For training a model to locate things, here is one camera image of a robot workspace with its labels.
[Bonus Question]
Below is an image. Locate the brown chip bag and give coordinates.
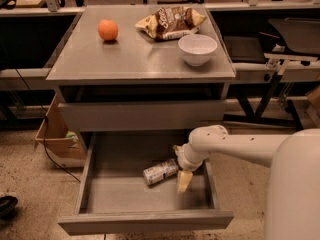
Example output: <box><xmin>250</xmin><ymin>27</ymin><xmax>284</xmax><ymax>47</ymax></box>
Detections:
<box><xmin>135</xmin><ymin>6</ymin><xmax>207</xmax><ymax>41</ymax></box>

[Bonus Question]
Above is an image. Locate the black shoe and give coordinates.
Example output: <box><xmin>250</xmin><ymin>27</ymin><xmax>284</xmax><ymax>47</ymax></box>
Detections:
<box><xmin>0</xmin><ymin>196</ymin><xmax>18</xmax><ymax>219</ymax></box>

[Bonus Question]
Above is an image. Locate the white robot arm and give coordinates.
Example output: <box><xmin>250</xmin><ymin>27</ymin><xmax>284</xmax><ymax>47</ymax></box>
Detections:
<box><xmin>174</xmin><ymin>125</ymin><xmax>320</xmax><ymax>240</ymax></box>

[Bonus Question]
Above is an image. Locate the white ceramic bowl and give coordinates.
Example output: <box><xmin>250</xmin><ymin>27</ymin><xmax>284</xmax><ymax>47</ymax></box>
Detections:
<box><xmin>178</xmin><ymin>34</ymin><xmax>218</xmax><ymax>66</ymax></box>

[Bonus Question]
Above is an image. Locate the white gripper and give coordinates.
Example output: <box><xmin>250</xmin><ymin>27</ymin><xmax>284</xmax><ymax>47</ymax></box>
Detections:
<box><xmin>173</xmin><ymin>143</ymin><xmax>210</xmax><ymax>193</ymax></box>

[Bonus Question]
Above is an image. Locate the black cable on floor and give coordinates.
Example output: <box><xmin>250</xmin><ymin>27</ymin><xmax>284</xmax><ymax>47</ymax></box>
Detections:
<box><xmin>13</xmin><ymin>68</ymin><xmax>82</xmax><ymax>183</ymax></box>

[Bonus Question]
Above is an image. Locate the plastic bottle with white cap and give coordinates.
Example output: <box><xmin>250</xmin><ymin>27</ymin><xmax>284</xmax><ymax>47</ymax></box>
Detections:
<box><xmin>143</xmin><ymin>159</ymin><xmax>179</xmax><ymax>185</ymax></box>

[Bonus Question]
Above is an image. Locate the orange fruit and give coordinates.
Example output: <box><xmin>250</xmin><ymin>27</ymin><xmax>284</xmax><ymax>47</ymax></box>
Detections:
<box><xmin>98</xmin><ymin>20</ymin><xmax>119</xmax><ymax>41</ymax></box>

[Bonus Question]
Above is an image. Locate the long workbench behind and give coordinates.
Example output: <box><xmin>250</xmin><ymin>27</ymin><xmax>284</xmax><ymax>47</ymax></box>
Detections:
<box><xmin>0</xmin><ymin>0</ymin><xmax>320</xmax><ymax>93</ymax></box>

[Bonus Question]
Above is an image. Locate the open middle drawer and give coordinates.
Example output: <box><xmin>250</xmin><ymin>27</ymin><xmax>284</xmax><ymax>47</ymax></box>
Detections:
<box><xmin>58</xmin><ymin>130</ymin><xmax>233</xmax><ymax>235</ymax></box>

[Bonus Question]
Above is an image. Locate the grey drawer cabinet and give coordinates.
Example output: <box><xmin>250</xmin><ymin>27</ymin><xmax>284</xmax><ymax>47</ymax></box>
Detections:
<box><xmin>47</xmin><ymin>5</ymin><xmax>235</xmax><ymax>235</ymax></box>

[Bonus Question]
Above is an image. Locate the closed top drawer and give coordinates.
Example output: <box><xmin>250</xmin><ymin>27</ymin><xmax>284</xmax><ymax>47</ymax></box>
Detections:
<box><xmin>58</xmin><ymin>100</ymin><xmax>226</xmax><ymax>132</ymax></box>

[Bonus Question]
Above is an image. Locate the cardboard box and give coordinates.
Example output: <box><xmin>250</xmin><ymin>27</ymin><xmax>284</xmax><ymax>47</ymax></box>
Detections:
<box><xmin>35</xmin><ymin>97</ymin><xmax>86</xmax><ymax>168</ymax></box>

